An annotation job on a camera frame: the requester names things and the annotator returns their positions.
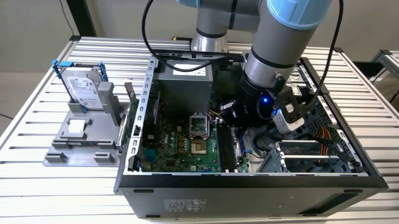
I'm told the silver CPU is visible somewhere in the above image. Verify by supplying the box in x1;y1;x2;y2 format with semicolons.
66;120;86;133

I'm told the grey parts rack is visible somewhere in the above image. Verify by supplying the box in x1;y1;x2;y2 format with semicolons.
41;81;133;168

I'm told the black frame post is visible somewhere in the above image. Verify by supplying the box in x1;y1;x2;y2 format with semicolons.
66;0;97;38

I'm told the CPU socket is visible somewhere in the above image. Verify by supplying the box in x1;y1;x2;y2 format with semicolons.
189;139;209;156

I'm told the green motherboard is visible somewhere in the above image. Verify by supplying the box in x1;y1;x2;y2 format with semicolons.
141;118;249;173

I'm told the blue expansion slot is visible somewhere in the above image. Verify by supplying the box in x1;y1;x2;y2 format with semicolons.
142;149;157;162

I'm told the grey disk bay cage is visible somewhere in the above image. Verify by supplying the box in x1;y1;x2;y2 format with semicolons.
257;139;365;174

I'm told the black looped cable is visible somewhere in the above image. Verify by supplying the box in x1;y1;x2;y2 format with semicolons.
252;134;281;156

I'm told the orange yellow wire bundle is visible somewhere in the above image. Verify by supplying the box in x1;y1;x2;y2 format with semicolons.
313;126;333;156

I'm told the metal socket cover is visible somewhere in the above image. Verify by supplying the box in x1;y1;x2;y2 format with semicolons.
189;112;209;140

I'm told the black PC case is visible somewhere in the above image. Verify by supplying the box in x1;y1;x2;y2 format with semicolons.
112;48;389;219

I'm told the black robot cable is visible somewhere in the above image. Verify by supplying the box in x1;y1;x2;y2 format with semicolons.
141;0;246;72
297;0;344;112

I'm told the grey power supply unit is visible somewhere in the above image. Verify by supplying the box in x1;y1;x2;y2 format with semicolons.
153;58;214;117

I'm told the aluminium side table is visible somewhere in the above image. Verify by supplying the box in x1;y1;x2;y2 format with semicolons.
369;49;399;86

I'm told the green graphics card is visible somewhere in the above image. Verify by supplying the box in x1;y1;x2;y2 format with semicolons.
114;81;140;154

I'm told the silver disk in blue carrier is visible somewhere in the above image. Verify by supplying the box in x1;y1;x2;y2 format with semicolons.
50;59;109;113

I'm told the silver drive bay cage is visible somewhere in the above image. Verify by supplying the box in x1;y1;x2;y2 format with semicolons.
285;59;318;98

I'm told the white purple wire bundle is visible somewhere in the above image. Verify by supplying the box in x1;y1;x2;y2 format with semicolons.
208;107;224;122

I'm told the thin metal locking lever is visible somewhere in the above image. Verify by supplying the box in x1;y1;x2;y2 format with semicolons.
205;116;216;139

